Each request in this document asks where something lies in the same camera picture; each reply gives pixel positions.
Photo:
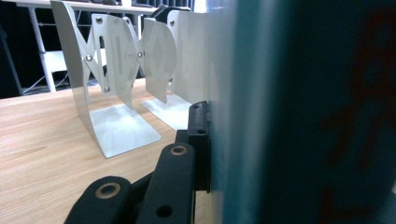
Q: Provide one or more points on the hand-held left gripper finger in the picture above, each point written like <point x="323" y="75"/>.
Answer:
<point x="200" y="137"/>

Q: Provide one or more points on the metal expandable book stand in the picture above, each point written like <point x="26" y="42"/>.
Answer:
<point x="118" y="93"/>

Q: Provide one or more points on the colourful picture book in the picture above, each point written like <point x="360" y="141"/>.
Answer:
<point x="305" y="118"/>

